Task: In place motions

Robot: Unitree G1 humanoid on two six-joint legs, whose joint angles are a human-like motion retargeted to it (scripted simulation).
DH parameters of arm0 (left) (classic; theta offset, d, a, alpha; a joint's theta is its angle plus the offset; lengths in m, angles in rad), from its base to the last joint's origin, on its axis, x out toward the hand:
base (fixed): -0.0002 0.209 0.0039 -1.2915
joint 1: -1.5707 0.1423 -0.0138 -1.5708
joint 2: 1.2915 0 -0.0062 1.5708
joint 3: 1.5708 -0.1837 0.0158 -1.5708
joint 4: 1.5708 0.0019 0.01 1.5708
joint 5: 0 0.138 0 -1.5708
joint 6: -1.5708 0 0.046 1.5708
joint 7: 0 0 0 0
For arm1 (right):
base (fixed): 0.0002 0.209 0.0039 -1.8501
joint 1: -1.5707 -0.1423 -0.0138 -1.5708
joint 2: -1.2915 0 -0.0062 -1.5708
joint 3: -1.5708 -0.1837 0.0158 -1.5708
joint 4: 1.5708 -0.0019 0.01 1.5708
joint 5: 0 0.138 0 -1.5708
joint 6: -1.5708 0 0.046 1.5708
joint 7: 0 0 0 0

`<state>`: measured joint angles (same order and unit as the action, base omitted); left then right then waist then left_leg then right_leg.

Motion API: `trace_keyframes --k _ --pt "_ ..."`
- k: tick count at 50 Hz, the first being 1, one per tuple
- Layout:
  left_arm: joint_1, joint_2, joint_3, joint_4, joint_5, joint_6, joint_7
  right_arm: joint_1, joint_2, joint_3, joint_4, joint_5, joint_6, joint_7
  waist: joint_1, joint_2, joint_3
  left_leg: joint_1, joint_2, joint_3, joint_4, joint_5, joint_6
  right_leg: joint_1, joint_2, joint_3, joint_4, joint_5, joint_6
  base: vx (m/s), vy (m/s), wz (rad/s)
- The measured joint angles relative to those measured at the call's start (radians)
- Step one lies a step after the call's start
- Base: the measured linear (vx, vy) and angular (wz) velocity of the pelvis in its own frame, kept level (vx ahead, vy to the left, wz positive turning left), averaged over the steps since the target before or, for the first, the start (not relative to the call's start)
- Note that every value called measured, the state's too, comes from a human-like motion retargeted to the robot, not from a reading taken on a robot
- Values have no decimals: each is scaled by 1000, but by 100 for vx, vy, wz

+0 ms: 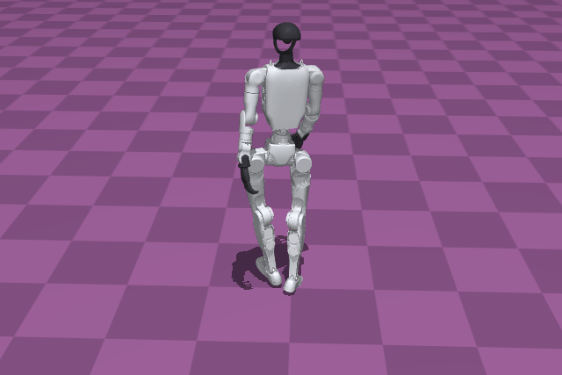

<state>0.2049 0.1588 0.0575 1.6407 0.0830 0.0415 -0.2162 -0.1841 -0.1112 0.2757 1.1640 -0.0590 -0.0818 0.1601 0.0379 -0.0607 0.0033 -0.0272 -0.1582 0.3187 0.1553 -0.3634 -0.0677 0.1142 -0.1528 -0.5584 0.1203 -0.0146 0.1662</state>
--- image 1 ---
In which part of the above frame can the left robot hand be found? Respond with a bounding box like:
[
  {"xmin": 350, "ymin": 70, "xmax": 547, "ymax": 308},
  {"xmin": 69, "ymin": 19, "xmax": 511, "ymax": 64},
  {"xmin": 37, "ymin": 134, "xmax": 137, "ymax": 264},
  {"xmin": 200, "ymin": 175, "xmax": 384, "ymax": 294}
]
[{"xmin": 238, "ymin": 155, "xmax": 259, "ymax": 194}]

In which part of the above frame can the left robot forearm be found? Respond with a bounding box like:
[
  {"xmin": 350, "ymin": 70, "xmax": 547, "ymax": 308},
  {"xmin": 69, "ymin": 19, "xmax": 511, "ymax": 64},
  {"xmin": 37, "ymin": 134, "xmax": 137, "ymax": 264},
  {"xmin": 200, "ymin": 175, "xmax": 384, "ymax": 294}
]
[{"xmin": 237, "ymin": 111, "xmax": 254, "ymax": 164}]

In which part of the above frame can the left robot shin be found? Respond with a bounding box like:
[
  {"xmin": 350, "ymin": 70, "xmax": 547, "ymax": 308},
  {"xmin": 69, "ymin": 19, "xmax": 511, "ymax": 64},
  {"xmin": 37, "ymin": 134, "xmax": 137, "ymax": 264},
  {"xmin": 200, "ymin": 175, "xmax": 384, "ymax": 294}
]
[{"xmin": 253, "ymin": 210, "xmax": 277, "ymax": 273}]

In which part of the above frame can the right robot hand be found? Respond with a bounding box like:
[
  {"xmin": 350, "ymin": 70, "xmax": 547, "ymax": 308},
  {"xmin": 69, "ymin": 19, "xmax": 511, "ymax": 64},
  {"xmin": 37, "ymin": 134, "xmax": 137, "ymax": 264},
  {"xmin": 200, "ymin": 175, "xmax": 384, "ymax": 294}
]
[{"xmin": 291, "ymin": 132, "xmax": 309, "ymax": 149}]

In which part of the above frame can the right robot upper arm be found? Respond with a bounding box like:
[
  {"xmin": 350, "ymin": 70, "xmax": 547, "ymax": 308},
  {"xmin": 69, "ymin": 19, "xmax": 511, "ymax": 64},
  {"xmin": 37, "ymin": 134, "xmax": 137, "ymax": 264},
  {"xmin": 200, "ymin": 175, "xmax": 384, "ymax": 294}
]
[{"xmin": 305, "ymin": 65, "xmax": 324, "ymax": 116}]

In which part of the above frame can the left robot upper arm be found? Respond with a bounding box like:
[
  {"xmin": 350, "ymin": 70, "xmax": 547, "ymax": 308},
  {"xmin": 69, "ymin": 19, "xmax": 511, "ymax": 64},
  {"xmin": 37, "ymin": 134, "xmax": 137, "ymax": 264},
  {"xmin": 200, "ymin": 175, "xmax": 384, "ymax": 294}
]
[{"xmin": 243, "ymin": 68, "xmax": 267, "ymax": 126}]

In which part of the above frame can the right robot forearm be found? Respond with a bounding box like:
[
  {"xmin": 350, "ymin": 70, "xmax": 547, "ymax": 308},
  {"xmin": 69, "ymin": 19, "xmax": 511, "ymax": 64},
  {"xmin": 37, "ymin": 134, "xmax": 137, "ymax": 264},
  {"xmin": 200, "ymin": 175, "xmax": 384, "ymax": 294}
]
[{"xmin": 297, "ymin": 114, "xmax": 320, "ymax": 139}]

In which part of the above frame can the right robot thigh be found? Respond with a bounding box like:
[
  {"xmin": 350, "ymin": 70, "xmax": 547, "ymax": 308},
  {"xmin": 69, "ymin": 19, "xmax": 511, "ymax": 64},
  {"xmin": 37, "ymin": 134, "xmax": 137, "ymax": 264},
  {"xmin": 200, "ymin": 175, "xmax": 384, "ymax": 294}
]
[{"xmin": 286, "ymin": 148, "xmax": 312, "ymax": 231}]

